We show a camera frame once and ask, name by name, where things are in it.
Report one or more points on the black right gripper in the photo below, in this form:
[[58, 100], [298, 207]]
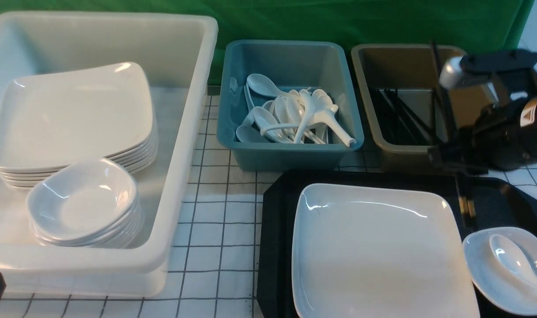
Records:
[[480, 146]]

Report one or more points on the white ceramic soup spoon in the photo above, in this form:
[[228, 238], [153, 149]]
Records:
[[512, 258]]

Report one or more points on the small white sauce bowl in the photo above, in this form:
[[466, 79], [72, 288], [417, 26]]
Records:
[[500, 295]]

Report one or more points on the large white square plate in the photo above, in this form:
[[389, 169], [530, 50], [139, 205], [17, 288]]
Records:
[[364, 252]]

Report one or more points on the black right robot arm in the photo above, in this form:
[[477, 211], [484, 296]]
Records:
[[512, 74]]

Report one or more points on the black plastic serving tray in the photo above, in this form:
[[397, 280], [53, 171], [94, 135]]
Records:
[[497, 203]]

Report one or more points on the black chopsticks in bin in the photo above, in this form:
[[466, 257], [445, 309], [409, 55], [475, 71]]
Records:
[[398, 123]]

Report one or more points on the green cloth backdrop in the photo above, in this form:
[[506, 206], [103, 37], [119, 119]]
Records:
[[473, 25]]

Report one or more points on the brown plastic chopstick bin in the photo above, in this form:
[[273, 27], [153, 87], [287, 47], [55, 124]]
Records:
[[413, 70]]

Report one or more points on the teal plastic spoon bin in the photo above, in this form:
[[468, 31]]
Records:
[[290, 65]]

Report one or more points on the pile of white spoons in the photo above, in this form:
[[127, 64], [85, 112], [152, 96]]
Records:
[[288, 117]]

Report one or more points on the large white plastic tub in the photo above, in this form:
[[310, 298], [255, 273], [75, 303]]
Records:
[[175, 52]]

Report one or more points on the stack of white small bowls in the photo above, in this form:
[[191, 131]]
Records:
[[93, 203]]

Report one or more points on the stack of white square plates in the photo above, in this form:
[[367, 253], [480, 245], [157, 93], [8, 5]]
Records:
[[50, 121]]

